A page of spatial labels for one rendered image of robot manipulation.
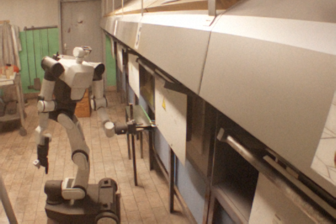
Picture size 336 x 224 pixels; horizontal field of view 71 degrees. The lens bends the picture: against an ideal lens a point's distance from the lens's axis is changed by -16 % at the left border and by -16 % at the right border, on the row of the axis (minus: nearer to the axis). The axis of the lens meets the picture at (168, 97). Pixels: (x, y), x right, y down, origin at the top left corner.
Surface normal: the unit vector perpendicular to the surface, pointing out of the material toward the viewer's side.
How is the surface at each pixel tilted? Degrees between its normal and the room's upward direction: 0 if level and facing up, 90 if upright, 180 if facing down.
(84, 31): 90
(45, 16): 90
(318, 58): 80
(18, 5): 90
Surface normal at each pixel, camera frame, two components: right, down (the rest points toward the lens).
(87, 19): 0.29, 0.28
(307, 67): -0.94, -0.09
